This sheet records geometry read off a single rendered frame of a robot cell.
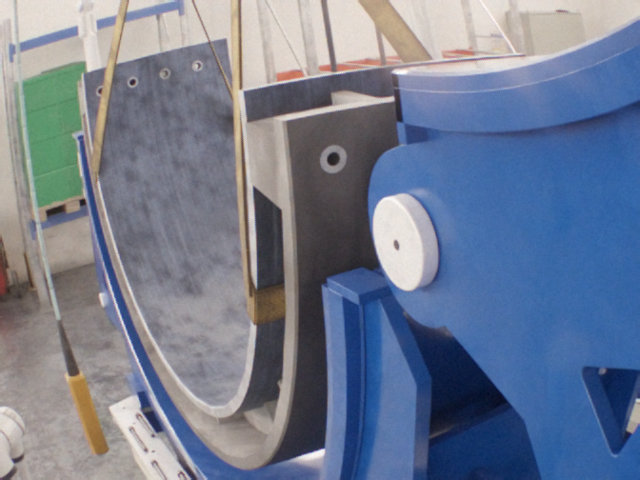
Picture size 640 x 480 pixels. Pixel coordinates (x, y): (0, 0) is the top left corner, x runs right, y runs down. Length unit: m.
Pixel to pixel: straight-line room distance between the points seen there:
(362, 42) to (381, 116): 8.70
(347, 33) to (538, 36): 2.74
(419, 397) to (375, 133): 0.45
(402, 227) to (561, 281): 0.32
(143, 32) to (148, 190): 5.79
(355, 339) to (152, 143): 2.20
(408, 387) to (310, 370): 0.35
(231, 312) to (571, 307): 2.29
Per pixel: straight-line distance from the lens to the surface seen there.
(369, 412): 1.56
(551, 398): 1.05
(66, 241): 9.22
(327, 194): 1.48
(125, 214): 3.43
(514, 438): 1.78
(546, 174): 0.95
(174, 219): 3.43
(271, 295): 1.74
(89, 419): 2.84
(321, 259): 1.52
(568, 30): 11.60
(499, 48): 10.35
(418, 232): 1.18
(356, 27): 10.14
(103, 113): 3.37
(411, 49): 2.02
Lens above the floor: 2.61
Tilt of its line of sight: 18 degrees down
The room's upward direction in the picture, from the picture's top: 8 degrees counter-clockwise
